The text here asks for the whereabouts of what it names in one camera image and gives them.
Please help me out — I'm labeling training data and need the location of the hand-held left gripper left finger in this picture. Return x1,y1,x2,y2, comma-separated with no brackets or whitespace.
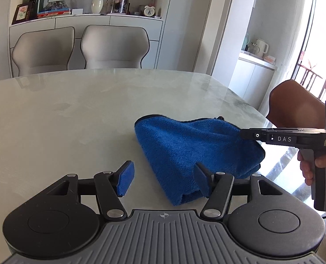
45,161,136,221

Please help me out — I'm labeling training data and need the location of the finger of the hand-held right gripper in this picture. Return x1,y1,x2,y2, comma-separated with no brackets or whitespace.
239,128,268,144

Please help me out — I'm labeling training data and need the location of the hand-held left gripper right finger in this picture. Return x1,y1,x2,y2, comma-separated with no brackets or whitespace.
193,163,288,221

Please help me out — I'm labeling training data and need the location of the blue and grey towel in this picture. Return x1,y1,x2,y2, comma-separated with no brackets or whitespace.
134,114,266,206

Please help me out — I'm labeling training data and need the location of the person's right hand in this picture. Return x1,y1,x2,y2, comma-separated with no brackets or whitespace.
297,153,326,188

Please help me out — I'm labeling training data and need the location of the brown leather chair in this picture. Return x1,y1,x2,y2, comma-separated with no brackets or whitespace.
267,79,326,132

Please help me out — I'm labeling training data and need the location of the white kitchen counter cabinet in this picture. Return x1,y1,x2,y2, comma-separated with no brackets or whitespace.
229,52,278,111

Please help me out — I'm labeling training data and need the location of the balcony railing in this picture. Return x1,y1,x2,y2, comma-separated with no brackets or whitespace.
297,60,323,92

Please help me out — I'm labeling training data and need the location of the white electric kettle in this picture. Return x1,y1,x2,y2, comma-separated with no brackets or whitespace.
255,39,269,58

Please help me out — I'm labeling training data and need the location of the beige dining chair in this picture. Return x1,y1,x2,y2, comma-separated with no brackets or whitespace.
11,26,76,77
81,25,151,69

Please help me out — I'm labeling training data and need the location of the white sideboard cabinet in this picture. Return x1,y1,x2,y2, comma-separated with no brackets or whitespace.
9,15,164,78

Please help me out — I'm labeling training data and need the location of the clear glass display case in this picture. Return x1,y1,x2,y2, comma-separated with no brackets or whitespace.
107,0,131,15

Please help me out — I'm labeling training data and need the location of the white ceramic vase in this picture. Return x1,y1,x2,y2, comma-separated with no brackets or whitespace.
91,0,105,14

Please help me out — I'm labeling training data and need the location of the stack of books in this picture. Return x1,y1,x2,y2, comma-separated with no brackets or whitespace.
37,7,72,19

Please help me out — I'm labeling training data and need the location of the dark framed flower picture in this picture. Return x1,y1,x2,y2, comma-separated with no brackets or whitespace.
11,2,34,25

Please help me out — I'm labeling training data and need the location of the green box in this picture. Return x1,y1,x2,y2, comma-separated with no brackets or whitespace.
27,0,46,14

